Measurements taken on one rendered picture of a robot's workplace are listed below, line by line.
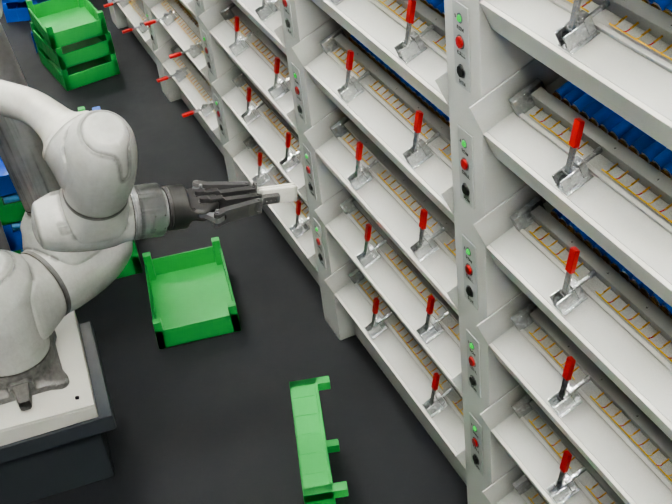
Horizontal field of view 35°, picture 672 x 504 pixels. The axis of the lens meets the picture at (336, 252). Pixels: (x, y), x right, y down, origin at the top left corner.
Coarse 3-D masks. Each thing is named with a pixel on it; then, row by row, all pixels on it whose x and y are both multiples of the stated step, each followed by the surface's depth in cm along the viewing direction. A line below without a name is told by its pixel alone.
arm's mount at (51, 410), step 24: (72, 312) 231; (72, 336) 225; (72, 360) 219; (72, 384) 214; (0, 408) 209; (48, 408) 209; (72, 408) 208; (96, 408) 212; (0, 432) 205; (24, 432) 207
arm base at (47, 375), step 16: (48, 352) 213; (32, 368) 210; (48, 368) 214; (0, 384) 209; (16, 384) 209; (32, 384) 210; (48, 384) 212; (64, 384) 212; (0, 400) 209; (16, 400) 208
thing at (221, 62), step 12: (204, 0) 270; (216, 0) 271; (204, 48) 285; (216, 48) 278; (216, 60) 280; (228, 60) 281; (216, 72) 282; (228, 108) 289; (228, 120) 290; (228, 132) 292; (240, 132) 294; (228, 156) 301; (228, 168) 306; (240, 180) 302
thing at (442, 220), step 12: (360, 132) 214; (372, 144) 210; (372, 156) 209; (384, 156) 206; (384, 168) 206; (396, 168) 202; (384, 180) 203; (396, 180) 202; (408, 180) 198; (408, 192) 197; (420, 192) 194; (420, 204) 194; (432, 204) 191; (432, 216) 190; (444, 216) 187
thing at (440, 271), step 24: (336, 120) 219; (312, 144) 220; (336, 144) 219; (336, 168) 214; (360, 192) 206; (384, 192) 203; (384, 216) 198; (408, 216) 195; (408, 240) 191; (432, 264) 185; (456, 288) 172; (456, 312) 180
